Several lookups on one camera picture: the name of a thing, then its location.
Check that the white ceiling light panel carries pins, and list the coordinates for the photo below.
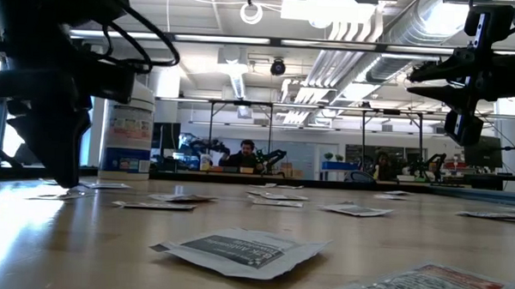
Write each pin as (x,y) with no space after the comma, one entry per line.
(331,12)

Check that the black ceiling camera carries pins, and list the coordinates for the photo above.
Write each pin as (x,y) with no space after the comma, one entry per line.
(277,68)

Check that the person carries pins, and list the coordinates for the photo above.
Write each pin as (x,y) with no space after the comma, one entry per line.
(246,155)
(384,168)

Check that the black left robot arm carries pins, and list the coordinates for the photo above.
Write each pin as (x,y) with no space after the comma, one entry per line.
(51,17)

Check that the black monitor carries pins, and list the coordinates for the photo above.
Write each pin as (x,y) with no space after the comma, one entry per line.
(484,154)

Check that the white bottle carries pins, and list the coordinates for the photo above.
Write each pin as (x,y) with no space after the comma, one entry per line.
(205,162)

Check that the silver ceiling duct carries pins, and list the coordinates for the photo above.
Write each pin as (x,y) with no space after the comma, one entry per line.
(412,30)

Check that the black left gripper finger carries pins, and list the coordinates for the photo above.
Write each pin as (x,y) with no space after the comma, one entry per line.
(75,146)
(47,141)

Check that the black background rig frame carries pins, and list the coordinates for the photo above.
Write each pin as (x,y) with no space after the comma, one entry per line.
(242,103)
(392,111)

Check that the white wipes canister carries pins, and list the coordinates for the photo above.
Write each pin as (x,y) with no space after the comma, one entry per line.
(126,144)

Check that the grey office chair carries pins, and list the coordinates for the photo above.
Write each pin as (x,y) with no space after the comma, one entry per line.
(363,177)

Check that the small green potted plant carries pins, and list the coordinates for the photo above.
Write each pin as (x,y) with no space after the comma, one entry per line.
(339,157)
(328,156)

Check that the black background robot arm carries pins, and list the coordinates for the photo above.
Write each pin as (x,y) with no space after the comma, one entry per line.
(274,155)
(435,161)
(206,146)

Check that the white orange-print ointment packet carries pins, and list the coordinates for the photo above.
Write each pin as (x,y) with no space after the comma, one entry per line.
(391,197)
(428,288)
(491,215)
(264,185)
(397,192)

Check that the brown cardboard box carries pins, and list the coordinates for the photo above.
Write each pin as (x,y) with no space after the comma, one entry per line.
(291,171)

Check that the blue bin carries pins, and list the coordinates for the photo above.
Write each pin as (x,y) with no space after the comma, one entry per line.
(340,166)

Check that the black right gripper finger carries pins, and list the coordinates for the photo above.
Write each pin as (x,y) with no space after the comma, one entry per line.
(453,66)
(450,96)

